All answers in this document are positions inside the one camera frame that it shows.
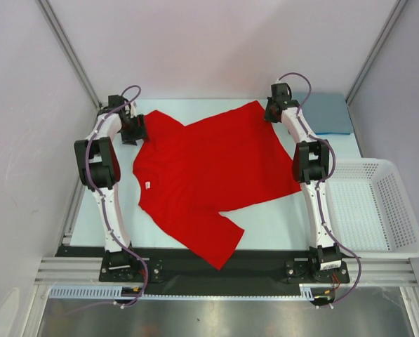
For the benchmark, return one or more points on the folded bright blue t shirt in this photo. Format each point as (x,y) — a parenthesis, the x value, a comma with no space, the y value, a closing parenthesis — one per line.
(324,134)

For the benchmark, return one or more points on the left aluminium frame post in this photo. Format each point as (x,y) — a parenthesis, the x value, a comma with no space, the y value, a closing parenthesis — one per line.
(65,44)

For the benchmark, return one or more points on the folded grey-blue t shirt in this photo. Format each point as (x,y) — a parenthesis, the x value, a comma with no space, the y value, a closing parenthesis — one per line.
(327,112)

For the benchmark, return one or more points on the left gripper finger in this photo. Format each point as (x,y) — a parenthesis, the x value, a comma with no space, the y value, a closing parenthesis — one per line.
(131,140)
(142,133)

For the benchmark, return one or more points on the front aluminium rail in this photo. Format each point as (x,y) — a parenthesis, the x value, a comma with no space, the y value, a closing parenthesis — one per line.
(69,270)

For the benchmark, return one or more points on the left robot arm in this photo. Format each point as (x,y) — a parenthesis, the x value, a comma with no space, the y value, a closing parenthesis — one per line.
(100,173)

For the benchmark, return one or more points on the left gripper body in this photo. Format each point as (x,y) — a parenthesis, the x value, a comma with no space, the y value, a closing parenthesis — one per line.
(130,127)

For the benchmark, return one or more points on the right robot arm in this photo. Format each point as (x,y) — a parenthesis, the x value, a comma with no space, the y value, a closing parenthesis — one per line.
(311,169)

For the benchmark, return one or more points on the white plastic basket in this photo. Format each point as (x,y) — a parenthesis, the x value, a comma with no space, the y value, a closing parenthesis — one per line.
(370,210)

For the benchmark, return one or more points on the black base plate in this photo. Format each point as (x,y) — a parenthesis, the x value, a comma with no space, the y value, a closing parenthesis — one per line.
(179,272)

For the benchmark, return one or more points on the aluminium frame post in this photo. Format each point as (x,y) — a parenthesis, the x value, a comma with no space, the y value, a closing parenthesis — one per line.
(65,44)
(384,34)

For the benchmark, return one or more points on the right aluminium frame post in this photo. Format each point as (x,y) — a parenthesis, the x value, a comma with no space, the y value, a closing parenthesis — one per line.
(384,34)

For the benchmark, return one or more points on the red t shirt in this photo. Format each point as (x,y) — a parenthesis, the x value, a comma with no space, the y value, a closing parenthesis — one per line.
(189,175)

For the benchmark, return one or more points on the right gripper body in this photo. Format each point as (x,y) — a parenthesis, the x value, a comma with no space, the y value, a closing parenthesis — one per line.
(276,120)

